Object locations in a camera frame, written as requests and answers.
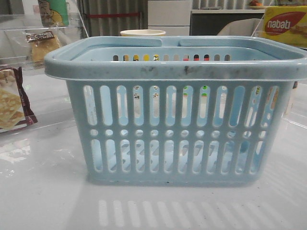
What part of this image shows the clear packaged bread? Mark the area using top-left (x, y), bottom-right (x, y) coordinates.
top-left (26, 31), bottom-right (62, 66)

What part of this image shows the white cabinet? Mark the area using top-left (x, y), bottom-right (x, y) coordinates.
top-left (147, 0), bottom-right (192, 36)

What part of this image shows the right clear acrylic shelf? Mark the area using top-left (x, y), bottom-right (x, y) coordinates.
top-left (252, 13), bottom-right (307, 127)

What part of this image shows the clear acrylic display shelf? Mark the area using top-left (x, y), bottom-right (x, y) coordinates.
top-left (0, 12), bottom-right (87, 133)

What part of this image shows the yellow nabati wafer box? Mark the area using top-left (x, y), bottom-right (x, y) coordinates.
top-left (259, 6), bottom-right (307, 48)

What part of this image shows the yellow popcorn paper cup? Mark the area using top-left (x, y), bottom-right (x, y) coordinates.
top-left (120, 29), bottom-right (166, 36)

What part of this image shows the green cartoon drink bottle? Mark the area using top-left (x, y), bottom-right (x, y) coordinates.
top-left (38, 0), bottom-right (69, 27)

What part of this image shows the brown cracker snack bag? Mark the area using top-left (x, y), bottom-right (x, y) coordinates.
top-left (0, 67), bottom-right (38, 133)

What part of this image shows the light blue plastic basket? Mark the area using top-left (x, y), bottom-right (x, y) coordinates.
top-left (44, 36), bottom-right (307, 185)

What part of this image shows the fruit plate on counter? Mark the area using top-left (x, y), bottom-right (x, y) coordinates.
top-left (248, 0), bottom-right (266, 10)

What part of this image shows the grey armchair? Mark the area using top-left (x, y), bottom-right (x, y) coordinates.
top-left (217, 18), bottom-right (263, 36)

